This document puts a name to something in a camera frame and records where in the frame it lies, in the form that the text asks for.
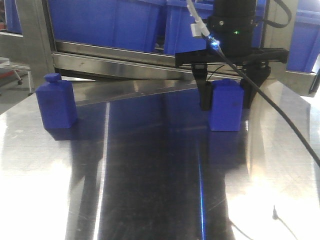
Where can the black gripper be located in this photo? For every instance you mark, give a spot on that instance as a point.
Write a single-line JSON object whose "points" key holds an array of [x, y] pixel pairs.
{"points": [[262, 55]]}

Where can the blue bottle part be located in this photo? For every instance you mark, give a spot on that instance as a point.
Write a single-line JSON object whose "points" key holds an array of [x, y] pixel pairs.
{"points": [[227, 106], [56, 102]]}

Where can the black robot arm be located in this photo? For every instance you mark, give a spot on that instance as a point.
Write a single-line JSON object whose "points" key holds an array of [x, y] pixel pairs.
{"points": [[228, 35]]}

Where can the stainless steel shelf rack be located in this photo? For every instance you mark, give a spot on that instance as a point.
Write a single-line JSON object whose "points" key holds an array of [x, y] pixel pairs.
{"points": [[46, 55]]}

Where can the middle blue storage bin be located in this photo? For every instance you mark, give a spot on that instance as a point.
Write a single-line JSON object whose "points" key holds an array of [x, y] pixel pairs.
{"points": [[178, 36]]}

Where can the blue storage bin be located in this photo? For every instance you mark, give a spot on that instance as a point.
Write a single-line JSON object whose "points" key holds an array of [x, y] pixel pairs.
{"points": [[305, 41], [178, 36], [125, 24]]}

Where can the right blue storage bin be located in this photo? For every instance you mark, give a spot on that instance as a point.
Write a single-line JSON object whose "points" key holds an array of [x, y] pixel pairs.
{"points": [[305, 41]]}

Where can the left blue storage bin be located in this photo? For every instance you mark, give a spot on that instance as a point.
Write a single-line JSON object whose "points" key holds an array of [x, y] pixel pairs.
{"points": [[125, 24]]}

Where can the far left blue bin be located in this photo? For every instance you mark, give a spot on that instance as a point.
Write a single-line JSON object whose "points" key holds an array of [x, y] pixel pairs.
{"points": [[11, 17]]}

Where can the metal side cart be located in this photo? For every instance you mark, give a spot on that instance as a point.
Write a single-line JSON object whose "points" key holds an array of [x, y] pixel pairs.
{"points": [[5, 63]]}

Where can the white cable connector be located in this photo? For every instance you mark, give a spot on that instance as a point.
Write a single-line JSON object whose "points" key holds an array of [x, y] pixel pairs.
{"points": [[198, 20]]}

